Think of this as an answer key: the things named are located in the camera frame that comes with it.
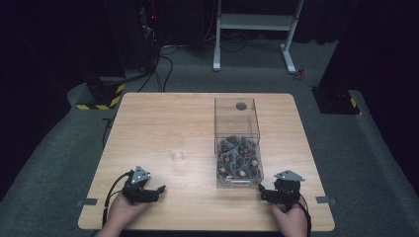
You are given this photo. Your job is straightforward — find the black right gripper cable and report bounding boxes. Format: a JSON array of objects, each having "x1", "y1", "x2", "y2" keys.
[{"x1": 295, "y1": 194, "x2": 312, "y2": 237}]

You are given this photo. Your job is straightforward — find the black cable beside table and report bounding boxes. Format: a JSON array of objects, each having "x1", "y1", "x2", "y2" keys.
[{"x1": 101, "y1": 114, "x2": 117, "y2": 150}]

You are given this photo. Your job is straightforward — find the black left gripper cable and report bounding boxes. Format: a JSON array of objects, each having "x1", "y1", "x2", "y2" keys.
[{"x1": 101, "y1": 171, "x2": 135, "y2": 229}]

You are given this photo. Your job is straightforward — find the pile of dark tea packets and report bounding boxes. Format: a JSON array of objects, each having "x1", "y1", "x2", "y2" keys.
[{"x1": 215, "y1": 134, "x2": 263, "y2": 181}]

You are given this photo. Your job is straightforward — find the person's right hand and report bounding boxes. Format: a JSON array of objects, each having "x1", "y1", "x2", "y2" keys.
[{"x1": 269, "y1": 196, "x2": 309, "y2": 237}]

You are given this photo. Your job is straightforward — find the grey tape piece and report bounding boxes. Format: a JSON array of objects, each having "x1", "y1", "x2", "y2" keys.
[
  {"x1": 314, "y1": 196, "x2": 338, "y2": 205},
  {"x1": 75, "y1": 197, "x2": 99, "y2": 208}
]

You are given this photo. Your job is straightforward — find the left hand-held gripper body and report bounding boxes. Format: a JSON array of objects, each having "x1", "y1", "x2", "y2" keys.
[{"x1": 121, "y1": 164, "x2": 153, "y2": 204}]

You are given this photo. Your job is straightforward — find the black floor cables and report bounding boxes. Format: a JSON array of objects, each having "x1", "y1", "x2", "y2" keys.
[{"x1": 124, "y1": 42, "x2": 181, "y2": 94}]

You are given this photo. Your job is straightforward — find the person's left hand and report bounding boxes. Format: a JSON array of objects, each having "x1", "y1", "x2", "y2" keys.
[{"x1": 104, "y1": 194, "x2": 150, "y2": 232}]

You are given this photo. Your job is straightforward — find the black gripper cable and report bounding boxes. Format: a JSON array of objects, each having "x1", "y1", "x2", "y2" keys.
[
  {"x1": 101, "y1": 171, "x2": 135, "y2": 229},
  {"x1": 295, "y1": 194, "x2": 312, "y2": 237}
]

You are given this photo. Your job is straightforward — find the clear plastic box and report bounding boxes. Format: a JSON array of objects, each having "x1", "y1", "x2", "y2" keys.
[{"x1": 213, "y1": 97, "x2": 265, "y2": 190}]

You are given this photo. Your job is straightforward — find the dark equipment rack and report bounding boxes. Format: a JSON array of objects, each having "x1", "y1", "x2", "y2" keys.
[{"x1": 137, "y1": 0, "x2": 163, "y2": 73}]

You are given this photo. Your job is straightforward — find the black yellow striped stand base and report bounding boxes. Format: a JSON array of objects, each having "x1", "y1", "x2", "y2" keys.
[{"x1": 75, "y1": 76, "x2": 127, "y2": 112}]

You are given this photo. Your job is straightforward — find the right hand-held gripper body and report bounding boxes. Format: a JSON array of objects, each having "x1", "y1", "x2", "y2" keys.
[{"x1": 273, "y1": 169, "x2": 306, "y2": 212}]

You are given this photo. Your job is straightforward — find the clear glass cup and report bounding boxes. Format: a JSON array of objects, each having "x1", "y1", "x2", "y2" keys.
[{"x1": 165, "y1": 135, "x2": 188, "y2": 163}]

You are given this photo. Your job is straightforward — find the white metal stand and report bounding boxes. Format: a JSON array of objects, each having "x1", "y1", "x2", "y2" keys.
[{"x1": 211, "y1": 0, "x2": 304, "y2": 75}]

